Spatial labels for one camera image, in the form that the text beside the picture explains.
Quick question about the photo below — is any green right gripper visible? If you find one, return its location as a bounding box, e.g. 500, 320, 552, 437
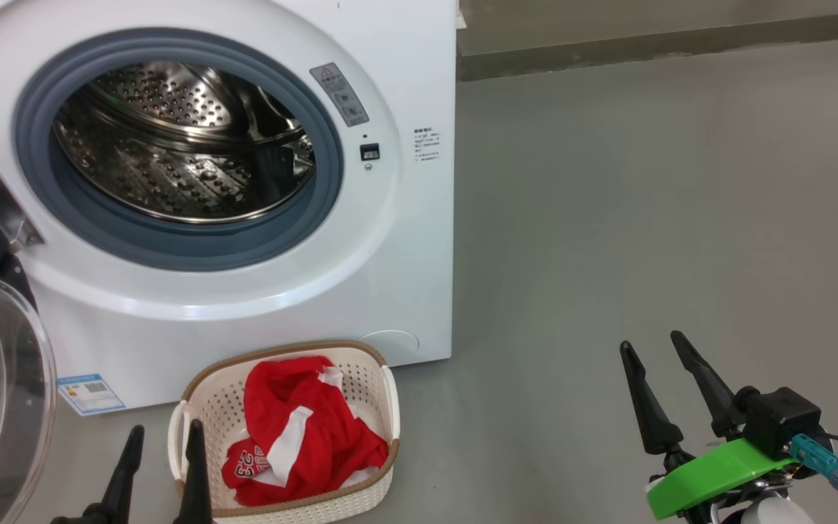
619, 330, 798, 524

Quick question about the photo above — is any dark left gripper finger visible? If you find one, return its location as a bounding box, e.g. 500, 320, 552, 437
174, 418, 214, 524
84, 425, 145, 524

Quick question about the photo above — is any red and white jersey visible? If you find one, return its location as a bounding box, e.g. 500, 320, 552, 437
221, 356, 390, 507

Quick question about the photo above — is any cream perforated basket brown rim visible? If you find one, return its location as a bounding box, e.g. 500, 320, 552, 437
167, 340, 401, 524

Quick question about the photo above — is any white front-load washing machine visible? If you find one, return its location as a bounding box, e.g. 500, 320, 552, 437
0, 0, 467, 416

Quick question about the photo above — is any blue energy label sticker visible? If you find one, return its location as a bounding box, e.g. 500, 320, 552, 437
57, 373, 127, 416

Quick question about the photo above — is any round white filter cover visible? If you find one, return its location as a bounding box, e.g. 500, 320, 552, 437
359, 330, 420, 359

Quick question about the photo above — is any small printed text label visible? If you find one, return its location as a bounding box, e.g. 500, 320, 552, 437
413, 127, 440, 162

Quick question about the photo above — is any grey warning sticker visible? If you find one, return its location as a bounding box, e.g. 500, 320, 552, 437
309, 63, 370, 128

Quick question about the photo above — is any teal cable connector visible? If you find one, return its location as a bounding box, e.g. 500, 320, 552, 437
789, 434, 838, 494

